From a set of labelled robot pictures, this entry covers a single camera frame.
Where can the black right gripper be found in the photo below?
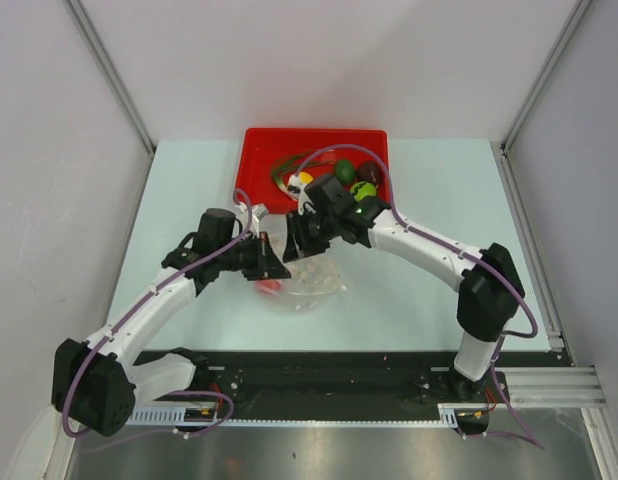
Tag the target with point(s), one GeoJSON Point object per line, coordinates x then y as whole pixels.
{"type": "Point", "coordinates": [299, 243]}

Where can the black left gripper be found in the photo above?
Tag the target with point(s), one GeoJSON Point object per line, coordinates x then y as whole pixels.
{"type": "Point", "coordinates": [266, 264]}

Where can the red fake tomato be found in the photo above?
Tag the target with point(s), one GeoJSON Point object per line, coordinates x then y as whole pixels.
{"type": "Point", "coordinates": [269, 287]}

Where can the clear zip top bag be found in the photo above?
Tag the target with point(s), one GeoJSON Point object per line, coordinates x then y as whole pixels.
{"type": "Point", "coordinates": [313, 280]}

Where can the yellow fake lemon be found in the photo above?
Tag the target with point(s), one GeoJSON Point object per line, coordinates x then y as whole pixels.
{"type": "Point", "coordinates": [304, 178]}

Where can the green fake ball fruit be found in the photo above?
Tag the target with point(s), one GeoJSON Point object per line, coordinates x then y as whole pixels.
{"type": "Point", "coordinates": [363, 189]}

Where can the dark green fake lime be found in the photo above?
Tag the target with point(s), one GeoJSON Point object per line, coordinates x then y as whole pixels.
{"type": "Point", "coordinates": [345, 171]}

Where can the green fake chive sprig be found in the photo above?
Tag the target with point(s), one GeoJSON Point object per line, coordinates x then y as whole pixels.
{"type": "Point", "coordinates": [285, 166]}

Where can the dark red fake fruit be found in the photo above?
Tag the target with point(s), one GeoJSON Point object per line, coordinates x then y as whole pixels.
{"type": "Point", "coordinates": [369, 171]}

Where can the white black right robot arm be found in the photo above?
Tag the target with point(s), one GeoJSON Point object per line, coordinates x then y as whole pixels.
{"type": "Point", "coordinates": [486, 281]}

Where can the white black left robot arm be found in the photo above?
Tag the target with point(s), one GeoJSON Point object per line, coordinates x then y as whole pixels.
{"type": "Point", "coordinates": [97, 382]}

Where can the red plastic tray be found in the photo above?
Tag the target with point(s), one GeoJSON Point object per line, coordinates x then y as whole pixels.
{"type": "Point", "coordinates": [263, 146]}

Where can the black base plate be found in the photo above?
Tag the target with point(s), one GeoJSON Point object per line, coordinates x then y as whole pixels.
{"type": "Point", "coordinates": [340, 387]}

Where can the aluminium frame post right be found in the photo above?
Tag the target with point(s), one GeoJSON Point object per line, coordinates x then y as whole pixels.
{"type": "Point", "coordinates": [549, 68]}

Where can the aluminium frame post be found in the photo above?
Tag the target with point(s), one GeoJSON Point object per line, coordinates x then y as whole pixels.
{"type": "Point", "coordinates": [549, 68]}
{"type": "Point", "coordinates": [103, 60]}

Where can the aluminium rail right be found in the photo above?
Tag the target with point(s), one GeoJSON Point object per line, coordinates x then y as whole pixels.
{"type": "Point", "coordinates": [588, 395]}

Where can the aluminium frame post left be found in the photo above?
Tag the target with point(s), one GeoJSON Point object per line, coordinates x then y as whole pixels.
{"type": "Point", "coordinates": [103, 60]}

